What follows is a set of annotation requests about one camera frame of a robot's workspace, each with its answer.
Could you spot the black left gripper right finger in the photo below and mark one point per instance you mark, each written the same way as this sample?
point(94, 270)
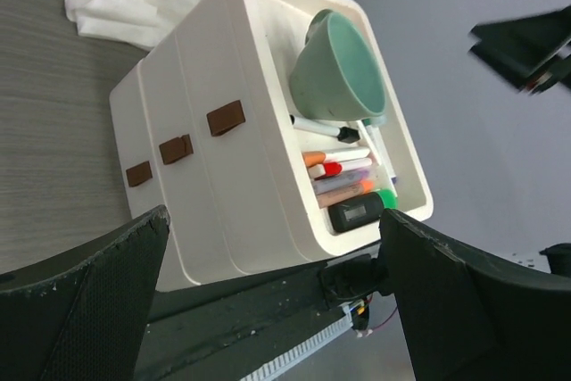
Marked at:
point(470, 315)

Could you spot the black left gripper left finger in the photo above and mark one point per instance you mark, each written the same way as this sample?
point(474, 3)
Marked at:
point(81, 314)

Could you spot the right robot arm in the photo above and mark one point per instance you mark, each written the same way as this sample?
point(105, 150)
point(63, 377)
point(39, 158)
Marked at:
point(526, 53)

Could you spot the green capped black marker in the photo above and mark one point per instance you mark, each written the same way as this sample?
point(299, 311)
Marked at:
point(361, 210)

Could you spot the purple pen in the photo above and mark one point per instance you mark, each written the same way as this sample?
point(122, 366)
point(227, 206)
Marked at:
point(344, 179)

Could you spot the orange tipped beige marker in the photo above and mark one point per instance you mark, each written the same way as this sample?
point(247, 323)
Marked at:
point(344, 193)

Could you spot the red capped marker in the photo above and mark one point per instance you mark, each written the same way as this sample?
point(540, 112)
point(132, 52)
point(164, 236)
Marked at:
point(331, 169)

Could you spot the green tipped white marker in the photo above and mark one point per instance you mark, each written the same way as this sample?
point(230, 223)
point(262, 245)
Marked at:
point(373, 127)

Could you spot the orange capped marker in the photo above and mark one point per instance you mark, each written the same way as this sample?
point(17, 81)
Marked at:
point(313, 158)

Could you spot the black tipped white marker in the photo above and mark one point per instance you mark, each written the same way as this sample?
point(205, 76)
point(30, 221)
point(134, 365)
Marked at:
point(345, 135)

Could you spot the white drawer organizer box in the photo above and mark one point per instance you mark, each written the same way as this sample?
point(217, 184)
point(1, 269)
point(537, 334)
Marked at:
point(203, 126)

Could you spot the green ceramic cup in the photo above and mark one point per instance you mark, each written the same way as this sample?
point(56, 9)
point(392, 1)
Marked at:
point(336, 75)

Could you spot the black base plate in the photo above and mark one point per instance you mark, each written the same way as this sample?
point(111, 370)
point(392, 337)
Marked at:
point(228, 329)

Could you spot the white slotted cable duct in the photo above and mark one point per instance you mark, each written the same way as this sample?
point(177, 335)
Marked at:
point(273, 369)

